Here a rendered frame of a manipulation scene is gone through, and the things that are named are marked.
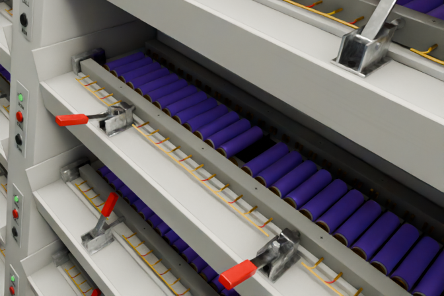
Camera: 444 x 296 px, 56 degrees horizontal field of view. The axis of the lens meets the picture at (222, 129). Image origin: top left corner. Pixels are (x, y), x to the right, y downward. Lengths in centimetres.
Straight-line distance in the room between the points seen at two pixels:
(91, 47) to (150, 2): 25
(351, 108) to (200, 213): 21
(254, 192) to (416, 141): 19
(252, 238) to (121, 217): 29
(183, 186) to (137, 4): 20
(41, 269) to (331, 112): 70
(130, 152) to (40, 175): 27
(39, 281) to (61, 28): 48
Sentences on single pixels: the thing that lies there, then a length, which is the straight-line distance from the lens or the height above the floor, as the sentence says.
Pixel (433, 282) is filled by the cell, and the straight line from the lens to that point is 43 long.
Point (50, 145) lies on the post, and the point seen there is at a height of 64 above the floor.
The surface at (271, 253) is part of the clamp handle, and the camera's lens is 39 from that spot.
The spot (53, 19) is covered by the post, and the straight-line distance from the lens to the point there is 64.
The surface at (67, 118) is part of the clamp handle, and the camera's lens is 50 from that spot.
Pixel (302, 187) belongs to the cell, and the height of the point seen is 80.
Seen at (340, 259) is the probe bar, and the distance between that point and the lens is 40.
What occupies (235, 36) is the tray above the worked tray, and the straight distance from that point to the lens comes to 35.
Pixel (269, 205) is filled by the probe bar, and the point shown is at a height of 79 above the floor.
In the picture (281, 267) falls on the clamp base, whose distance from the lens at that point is 40.
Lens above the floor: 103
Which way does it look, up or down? 26 degrees down
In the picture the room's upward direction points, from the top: 16 degrees clockwise
